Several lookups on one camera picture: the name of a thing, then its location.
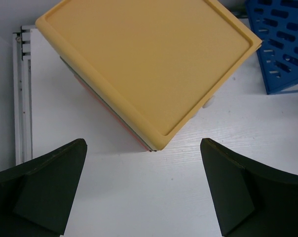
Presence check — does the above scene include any drawer box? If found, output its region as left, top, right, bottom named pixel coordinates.
left=36, top=0, right=262, bottom=151

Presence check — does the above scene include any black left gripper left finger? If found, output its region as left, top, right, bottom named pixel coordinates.
left=0, top=138, right=87, bottom=237

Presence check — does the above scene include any blue file organizer rack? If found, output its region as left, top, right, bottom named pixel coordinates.
left=245, top=0, right=298, bottom=94

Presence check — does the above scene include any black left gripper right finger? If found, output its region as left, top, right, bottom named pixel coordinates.
left=200, top=138, right=298, bottom=237

